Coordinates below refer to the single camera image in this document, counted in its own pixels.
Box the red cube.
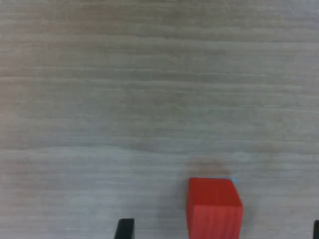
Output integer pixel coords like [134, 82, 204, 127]
[186, 177, 244, 239]

